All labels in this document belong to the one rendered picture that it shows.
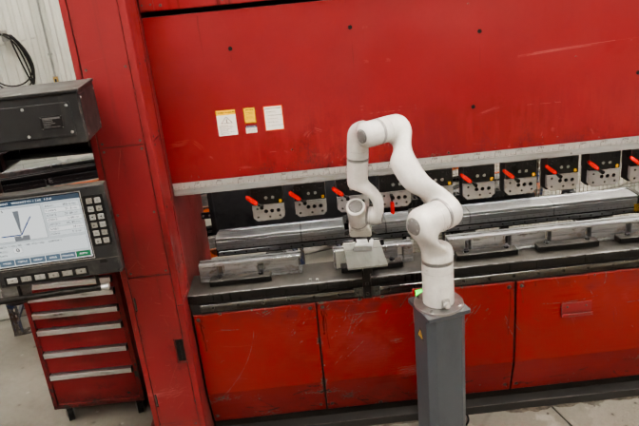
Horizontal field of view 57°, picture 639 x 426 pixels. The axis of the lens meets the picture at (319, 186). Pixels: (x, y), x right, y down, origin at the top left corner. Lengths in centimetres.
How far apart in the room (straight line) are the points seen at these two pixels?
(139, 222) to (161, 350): 65
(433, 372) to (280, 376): 95
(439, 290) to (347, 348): 89
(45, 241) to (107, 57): 74
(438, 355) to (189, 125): 143
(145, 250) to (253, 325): 65
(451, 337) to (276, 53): 137
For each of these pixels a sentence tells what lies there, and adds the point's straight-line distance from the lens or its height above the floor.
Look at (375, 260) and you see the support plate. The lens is 273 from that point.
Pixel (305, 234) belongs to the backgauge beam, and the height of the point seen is 96.
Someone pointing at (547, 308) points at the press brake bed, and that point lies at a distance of 319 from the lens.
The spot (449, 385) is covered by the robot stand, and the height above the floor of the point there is 68.
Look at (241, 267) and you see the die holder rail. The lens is 295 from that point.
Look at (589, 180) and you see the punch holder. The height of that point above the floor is 121.
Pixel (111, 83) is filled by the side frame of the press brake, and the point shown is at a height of 191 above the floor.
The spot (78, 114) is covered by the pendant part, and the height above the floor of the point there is 185.
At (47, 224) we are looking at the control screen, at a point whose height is 147.
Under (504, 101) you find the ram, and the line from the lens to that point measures 283.
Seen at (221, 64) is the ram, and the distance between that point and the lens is 265.
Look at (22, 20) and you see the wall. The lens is 686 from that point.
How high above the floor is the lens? 223
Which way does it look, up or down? 19 degrees down
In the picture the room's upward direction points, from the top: 6 degrees counter-clockwise
